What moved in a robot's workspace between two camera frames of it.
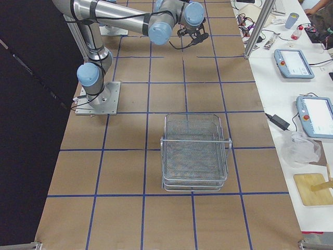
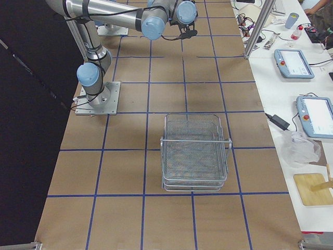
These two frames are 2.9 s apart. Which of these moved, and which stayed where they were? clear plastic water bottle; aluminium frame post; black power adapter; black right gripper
Moved: black right gripper
Stayed: clear plastic water bottle; black power adapter; aluminium frame post
